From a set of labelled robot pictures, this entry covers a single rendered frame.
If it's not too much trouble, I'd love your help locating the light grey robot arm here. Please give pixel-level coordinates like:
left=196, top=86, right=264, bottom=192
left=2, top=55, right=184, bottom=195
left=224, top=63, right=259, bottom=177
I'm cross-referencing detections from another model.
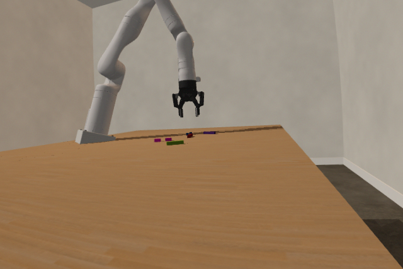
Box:
left=84, top=0, right=201, bottom=135

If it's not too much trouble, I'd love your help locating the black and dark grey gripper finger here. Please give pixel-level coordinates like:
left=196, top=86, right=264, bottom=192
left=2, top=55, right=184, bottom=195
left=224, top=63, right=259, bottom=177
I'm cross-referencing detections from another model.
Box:
left=172, top=93, right=186, bottom=118
left=188, top=91, right=204, bottom=117

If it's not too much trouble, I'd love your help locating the lime green rod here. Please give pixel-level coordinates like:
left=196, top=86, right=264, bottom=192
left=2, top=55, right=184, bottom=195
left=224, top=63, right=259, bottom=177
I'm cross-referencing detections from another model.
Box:
left=166, top=140, right=184, bottom=146

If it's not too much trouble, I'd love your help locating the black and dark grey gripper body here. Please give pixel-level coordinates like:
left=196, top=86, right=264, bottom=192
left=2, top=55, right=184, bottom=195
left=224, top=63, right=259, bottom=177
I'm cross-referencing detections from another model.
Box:
left=178, top=80, right=197, bottom=102

